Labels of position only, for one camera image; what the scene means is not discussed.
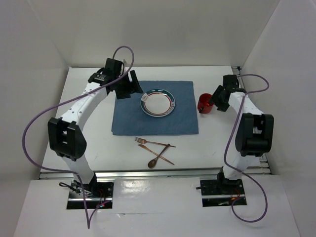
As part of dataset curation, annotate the copper spoon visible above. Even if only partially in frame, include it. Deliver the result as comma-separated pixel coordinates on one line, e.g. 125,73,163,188
148,144,170,168

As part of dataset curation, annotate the aluminium front rail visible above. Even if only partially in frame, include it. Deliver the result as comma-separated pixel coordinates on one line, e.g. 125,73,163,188
39,163,271,180

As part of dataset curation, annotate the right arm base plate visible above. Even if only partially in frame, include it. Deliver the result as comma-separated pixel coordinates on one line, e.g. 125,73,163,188
196,180,247,207

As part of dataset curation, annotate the blue cloth placemat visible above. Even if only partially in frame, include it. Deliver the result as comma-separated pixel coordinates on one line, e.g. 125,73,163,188
112,80,198,136

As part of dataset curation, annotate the white plate green red rim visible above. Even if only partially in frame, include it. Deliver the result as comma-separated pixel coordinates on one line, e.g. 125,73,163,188
140,89,176,118

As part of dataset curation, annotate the red enamel mug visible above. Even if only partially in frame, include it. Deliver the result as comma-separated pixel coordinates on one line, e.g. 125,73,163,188
197,93,214,114

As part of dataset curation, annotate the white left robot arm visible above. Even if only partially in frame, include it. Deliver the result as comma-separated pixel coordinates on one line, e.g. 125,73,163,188
48,58,143,197

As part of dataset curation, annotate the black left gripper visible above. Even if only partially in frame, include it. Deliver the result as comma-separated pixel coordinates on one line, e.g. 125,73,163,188
114,70,143,100

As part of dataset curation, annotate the copper knife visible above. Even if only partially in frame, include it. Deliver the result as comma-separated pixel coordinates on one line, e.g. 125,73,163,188
138,144,175,165

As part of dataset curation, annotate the copper fork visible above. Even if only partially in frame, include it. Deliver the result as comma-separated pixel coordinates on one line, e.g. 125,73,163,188
135,137,167,146

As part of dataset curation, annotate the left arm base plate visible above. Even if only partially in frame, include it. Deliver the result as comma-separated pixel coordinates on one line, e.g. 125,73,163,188
59,180,114,210

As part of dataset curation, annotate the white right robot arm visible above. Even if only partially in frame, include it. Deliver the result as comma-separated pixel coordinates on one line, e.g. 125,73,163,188
209,74,274,194

